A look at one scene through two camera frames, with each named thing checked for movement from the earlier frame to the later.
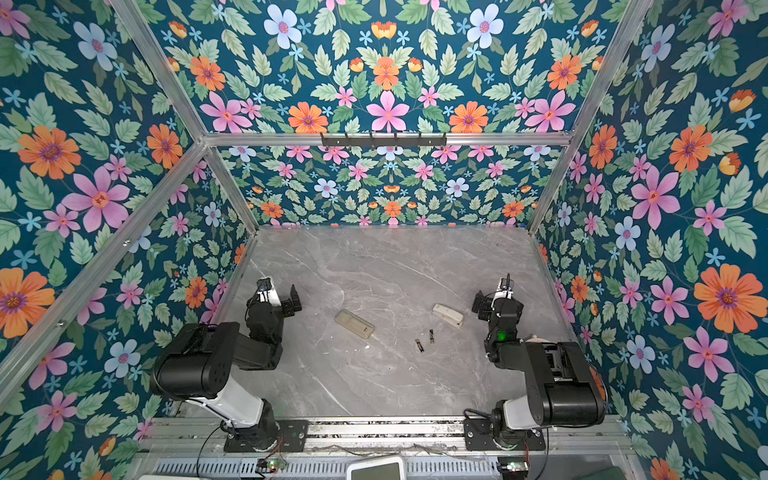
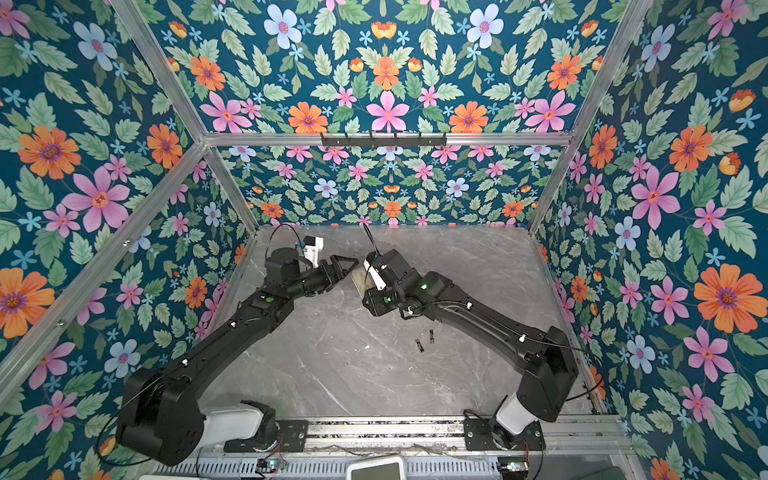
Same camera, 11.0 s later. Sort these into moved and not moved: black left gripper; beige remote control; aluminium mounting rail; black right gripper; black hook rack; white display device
Moved: black left gripper; beige remote control; black right gripper
Not moved: white display device; aluminium mounting rail; black hook rack
